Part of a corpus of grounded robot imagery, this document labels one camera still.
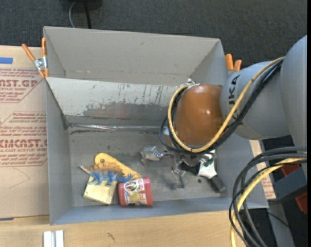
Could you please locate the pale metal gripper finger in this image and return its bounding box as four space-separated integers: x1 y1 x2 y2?
140 145 163 165
170 167 186 189

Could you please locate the yellow rounded flat packet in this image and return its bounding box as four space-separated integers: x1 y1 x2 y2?
94 152 142 183

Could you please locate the grey metal bin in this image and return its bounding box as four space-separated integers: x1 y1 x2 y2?
43 26 269 226

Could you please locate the red printed cup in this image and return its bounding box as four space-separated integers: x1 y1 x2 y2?
117 177 154 207

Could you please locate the blue and orange toy dinosaur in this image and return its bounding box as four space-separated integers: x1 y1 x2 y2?
79 163 135 187

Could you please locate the pale yellow square sponge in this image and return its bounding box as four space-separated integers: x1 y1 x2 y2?
83 175 119 206

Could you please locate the brown cardboard board red print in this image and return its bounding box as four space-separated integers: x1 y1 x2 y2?
0 44 277 222

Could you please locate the black cylinder on white bracket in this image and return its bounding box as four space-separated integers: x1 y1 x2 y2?
197 150 227 193

